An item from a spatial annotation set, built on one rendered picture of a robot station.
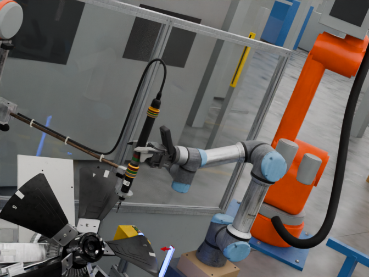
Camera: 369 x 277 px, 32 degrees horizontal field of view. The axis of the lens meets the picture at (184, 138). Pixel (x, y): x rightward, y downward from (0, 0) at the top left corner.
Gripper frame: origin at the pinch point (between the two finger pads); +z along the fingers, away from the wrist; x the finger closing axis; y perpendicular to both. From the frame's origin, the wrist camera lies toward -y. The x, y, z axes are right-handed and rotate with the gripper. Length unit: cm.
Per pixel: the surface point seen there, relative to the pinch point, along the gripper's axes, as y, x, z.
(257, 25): -14, 408, -407
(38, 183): 24.9, 10.8, 27.8
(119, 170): 12.2, 2.1, 0.6
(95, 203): 31.9, 10.7, 0.3
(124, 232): 57, 30, -34
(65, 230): 39.9, 3.0, 14.7
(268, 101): -9, 70, -131
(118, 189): 19.7, 0.5, -0.6
